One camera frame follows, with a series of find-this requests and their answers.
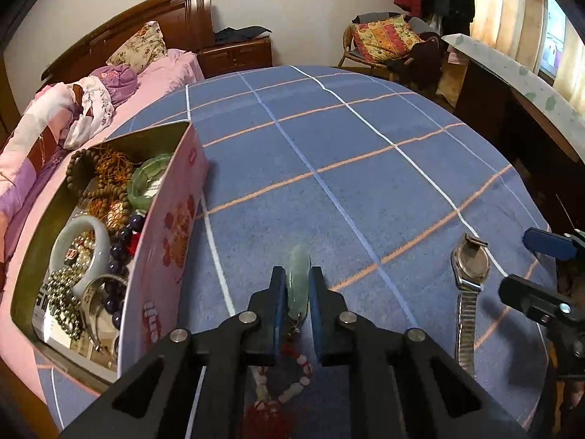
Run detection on pink metal tin box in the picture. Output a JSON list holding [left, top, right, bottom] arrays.
[[9, 120, 211, 397]]

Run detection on blue checked tablecloth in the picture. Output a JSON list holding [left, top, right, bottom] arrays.
[[38, 65, 556, 439]]

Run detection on paper leaflets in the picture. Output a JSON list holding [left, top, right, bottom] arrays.
[[32, 284, 120, 372]]

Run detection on white jade bangle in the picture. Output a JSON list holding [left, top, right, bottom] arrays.
[[49, 214, 112, 299]]

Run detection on pearly silver bead bracelet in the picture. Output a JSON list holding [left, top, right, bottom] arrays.
[[68, 230, 98, 269]]

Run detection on dark wooden desk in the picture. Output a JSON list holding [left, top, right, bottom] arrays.
[[454, 55, 585, 239]]

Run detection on dark garment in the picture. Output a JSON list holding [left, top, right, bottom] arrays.
[[388, 38, 445, 91]]

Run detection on wooden headboard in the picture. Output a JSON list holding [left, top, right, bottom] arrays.
[[39, 0, 215, 84]]

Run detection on green jade pendant bead string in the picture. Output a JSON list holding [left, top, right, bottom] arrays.
[[244, 244, 316, 439]]

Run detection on wooden nightstand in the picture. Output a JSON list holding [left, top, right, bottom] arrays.
[[197, 37, 274, 79]]

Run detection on purple cloth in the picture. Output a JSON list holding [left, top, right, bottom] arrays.
[[88, 64, 139, 109]]

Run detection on silver wristwatch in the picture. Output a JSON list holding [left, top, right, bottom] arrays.
[[450, 233, 491, 378]]

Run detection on dark folded clothes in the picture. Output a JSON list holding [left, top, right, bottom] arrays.
[[213, 25, 273, 46]]

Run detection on thin silver bangle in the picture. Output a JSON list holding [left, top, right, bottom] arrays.
[[79, 274, 129, 358]]

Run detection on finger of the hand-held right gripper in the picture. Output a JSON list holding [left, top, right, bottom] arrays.
[[498, 274, 575, 326], [522, 227, 585, 261]]

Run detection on grey metallic bead bracelet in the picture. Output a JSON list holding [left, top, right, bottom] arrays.
[[45, 267, 86, 342]]

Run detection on pink patchwork quilt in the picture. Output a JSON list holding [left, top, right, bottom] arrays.
[[0, 81, 84, 221]]

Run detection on beige striped curtain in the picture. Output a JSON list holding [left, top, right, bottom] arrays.
[[470, 0, 550, 72]]

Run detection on dark purple bead bracelet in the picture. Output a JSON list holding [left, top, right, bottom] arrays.
[[103, 212, 147, 331]]

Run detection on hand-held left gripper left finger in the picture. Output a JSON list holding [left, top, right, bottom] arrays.
[[59, 265, 290, 439]]

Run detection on green jade bangle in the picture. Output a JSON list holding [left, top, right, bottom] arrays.
[[127, 155, 175, 209]]

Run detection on rattan chair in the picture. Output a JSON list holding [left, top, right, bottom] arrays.
[[337, 12, 451, 89]]

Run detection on floral pillow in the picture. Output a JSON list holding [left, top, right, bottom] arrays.
[[105, 20, 168, 74]]

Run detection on colourful patterned cushion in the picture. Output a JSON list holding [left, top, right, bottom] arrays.
[[350, 14, 424, 63]]

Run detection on brown wooden bead bracelet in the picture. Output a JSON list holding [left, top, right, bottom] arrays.
[[66, 148, 109, 195]]

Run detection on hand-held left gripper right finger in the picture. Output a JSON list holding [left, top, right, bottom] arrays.
[[308, 265, 534, 439]]

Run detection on pale dotted desk cover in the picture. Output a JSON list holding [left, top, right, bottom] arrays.
[[441, 33, 585, 166]]

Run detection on white embroidered cloth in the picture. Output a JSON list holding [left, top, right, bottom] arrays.
[[61, 75, 115, 150]]

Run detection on amber bead necklace orange tassels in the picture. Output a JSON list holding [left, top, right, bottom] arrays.
[[84, 146, 138, 239]]

